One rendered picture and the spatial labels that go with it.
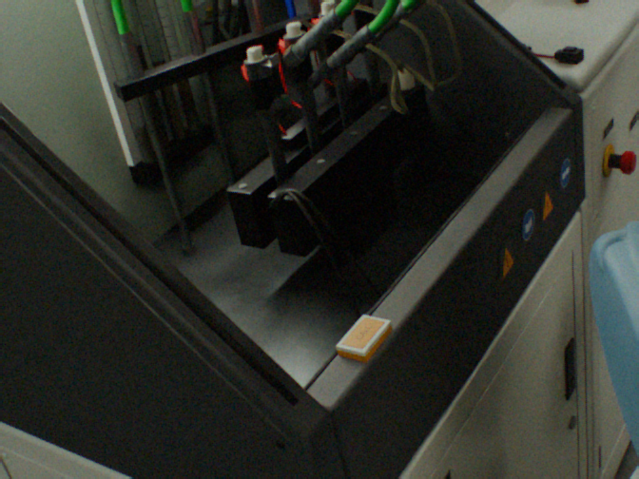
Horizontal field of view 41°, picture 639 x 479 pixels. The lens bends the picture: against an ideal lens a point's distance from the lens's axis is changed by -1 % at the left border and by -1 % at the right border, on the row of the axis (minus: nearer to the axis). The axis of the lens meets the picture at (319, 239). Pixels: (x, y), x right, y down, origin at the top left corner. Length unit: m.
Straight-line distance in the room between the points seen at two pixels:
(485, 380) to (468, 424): 0.06
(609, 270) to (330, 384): 0.47
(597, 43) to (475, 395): 0.57
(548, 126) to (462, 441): 0.42
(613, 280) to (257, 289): 0.84
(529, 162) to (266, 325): 0.37
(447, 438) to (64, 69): 0.66
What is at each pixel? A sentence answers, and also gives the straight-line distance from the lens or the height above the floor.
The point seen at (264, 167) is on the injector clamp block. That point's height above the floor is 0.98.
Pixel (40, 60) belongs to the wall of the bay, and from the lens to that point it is 1.16.
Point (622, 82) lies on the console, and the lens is 1.44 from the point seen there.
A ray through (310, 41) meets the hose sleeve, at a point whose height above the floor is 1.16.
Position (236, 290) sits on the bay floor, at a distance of 1.15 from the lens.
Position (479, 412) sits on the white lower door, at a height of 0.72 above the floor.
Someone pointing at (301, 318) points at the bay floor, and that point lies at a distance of 1.07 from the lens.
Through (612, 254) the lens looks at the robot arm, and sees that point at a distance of 0.34.
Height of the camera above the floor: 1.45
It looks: 30 degrees down
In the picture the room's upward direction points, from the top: 12 degrees counter-clockwise
